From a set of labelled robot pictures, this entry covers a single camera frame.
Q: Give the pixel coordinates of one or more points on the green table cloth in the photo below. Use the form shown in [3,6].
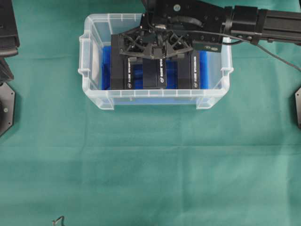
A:
[236,164]

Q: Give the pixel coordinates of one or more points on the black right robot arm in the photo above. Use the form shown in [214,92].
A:
[252,25]

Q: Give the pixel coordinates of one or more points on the black realsense box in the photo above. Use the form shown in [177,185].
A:
[188,71]
[121,69]
[154,74]

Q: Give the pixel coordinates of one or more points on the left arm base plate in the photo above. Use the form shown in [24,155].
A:
[7,104]

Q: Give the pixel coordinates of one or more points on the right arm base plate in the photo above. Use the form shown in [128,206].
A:
[298,106]

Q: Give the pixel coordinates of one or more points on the blue cloth bin liner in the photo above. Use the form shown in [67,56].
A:
[171,71]

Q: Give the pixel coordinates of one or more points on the clear plastic storage bin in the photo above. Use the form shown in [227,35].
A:
[98,29]

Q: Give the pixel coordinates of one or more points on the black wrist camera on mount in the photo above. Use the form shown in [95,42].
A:
[206,46]

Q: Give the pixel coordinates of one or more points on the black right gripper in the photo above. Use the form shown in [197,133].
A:
[168,27]

